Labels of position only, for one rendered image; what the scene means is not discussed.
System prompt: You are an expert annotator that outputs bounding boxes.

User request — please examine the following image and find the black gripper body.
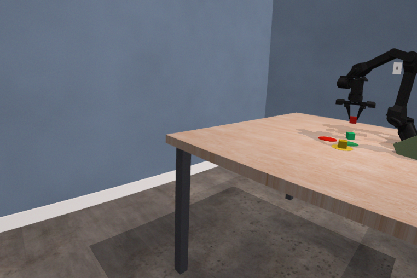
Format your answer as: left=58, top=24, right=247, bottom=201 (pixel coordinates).
left=335, top=89, right=376, bottom=108

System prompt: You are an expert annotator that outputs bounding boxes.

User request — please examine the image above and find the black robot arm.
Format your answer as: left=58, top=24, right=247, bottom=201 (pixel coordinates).
left=337, top=48, right=417, bottom=141

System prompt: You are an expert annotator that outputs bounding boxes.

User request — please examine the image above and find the red circle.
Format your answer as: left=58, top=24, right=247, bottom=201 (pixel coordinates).
left=318, top=136, right=337, bottom=142

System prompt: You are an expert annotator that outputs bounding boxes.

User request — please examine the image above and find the green circle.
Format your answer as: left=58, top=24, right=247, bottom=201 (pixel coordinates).
left=347, top=141, right=359, bottom=147

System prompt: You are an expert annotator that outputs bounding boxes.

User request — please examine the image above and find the yellow cube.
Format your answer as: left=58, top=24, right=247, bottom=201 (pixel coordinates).
left=338, top=139, right=348, bottom=149

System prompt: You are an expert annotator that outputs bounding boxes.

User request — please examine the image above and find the yellow circle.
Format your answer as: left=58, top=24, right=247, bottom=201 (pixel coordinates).
left=331, top=144, right=353, bottom=151

